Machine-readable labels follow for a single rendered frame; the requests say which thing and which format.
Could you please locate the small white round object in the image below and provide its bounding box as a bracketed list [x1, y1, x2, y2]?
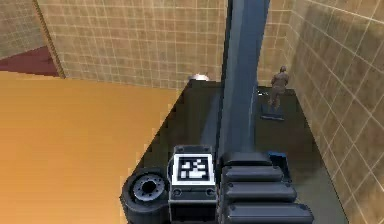
[188, 73, 211, 82]

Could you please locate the brown human figure statue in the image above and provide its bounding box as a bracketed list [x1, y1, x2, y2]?
[260, 65, 290, 121]

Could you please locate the dark grey table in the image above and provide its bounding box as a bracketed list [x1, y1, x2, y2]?
[127, 79, 350, 224]

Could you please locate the tall grey-blue post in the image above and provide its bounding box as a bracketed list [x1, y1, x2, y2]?
[200, 0, 272, 158]

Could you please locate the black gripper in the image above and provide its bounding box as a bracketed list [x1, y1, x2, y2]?
[119, 167, 171, 224]

